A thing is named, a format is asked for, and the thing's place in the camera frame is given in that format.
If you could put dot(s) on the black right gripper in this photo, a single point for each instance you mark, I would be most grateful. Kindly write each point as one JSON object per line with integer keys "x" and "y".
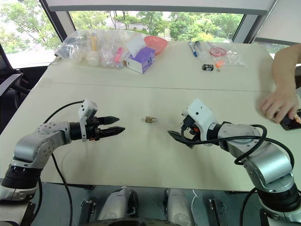
{"x": 190, "y": 126}

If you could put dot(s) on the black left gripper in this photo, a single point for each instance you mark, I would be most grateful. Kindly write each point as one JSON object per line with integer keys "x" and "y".
{"x": 92, "y": 131}

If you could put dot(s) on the black smartphone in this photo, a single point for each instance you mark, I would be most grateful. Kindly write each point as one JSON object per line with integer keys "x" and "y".
{"x": 291, "y": 126}

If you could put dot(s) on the person's bare forearm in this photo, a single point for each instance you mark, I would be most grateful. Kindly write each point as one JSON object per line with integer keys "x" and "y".
{"x": 284, "y": 63}

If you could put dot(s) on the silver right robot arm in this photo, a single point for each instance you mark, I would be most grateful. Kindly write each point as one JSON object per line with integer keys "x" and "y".
{"x": 265, "y": 162}

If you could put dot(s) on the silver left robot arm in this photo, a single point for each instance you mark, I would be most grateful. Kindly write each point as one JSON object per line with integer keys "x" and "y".
{"x": 35, "y": 143}

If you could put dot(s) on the dark rounded robot base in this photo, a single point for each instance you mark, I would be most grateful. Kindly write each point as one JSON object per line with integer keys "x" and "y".
{"x": 129, "y": 222}

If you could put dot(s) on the person's bare hand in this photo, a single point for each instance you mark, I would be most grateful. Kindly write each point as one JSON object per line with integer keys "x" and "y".
{"x": 281, "y": 103}

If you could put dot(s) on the small brass padlock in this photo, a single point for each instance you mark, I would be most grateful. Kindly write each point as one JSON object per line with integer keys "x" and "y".
{"x": 150, "y": 119}

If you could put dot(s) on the silver rounded robot leg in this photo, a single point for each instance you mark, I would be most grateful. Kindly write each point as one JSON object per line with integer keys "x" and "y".
{"x": 117, "y": 202}
{"x": 177, "y": 204}

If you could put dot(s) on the pink plastic item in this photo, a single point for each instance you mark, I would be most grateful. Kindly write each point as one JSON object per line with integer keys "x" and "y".
{"x": 119, "y": 56}

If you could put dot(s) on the purple tissue box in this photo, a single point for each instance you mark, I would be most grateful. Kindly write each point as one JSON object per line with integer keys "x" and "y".
{"x": 141, "y": 60}

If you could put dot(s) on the small black box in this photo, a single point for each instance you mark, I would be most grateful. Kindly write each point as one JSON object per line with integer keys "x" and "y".
{"x": 208, "y": 67}

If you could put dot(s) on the small orange item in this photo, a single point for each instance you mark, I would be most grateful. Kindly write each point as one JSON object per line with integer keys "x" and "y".
{"x": 219, "y": 63}

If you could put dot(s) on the large clear plastic bag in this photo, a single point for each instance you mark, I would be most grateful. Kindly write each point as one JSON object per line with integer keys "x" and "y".
{"x": 70, "y": 47}

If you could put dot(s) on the blue marker pen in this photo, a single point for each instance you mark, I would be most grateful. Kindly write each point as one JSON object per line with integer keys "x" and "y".
{"x": 192, "y": 50}

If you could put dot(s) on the pink plastic bowl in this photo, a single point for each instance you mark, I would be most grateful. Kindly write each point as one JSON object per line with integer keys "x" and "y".
{"x": 156, "y": 43}

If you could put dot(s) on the clear bag with pink lid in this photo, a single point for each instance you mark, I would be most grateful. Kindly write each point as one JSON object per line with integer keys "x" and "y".
{"x": 218, "y": 51}

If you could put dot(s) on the black office chair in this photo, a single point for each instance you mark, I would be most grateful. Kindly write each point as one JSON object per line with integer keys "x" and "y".
{"x": 9, "y": 75}

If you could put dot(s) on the white roller blind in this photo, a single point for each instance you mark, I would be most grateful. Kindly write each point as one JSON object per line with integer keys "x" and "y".
{"x": 160, "y": 4}

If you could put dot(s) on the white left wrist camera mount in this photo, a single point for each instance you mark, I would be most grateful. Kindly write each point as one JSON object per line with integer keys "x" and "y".
{"x": 87, "y": 107}

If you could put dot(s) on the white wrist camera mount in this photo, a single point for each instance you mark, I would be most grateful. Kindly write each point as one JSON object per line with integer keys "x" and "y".
{"x": 202, "y": 115}
{"x": 87, "y": 107}

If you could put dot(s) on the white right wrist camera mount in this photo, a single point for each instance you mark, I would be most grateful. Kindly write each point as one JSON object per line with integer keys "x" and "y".
{"x": 202, "y": 115}

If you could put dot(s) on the black metal bracket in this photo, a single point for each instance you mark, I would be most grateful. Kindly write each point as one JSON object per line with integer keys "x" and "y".
{"x": 87, "y": 210}
{"x": 217, "y": 210}

